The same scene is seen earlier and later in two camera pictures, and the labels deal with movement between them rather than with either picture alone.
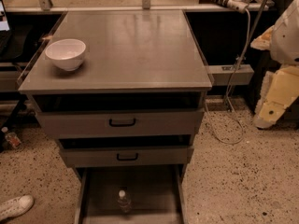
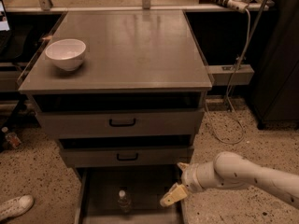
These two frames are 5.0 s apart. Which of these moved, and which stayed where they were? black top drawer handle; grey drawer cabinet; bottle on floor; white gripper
Moved: white gripper
Stayed: black top drawer handle; grey drawer cabinet; bottle on floor
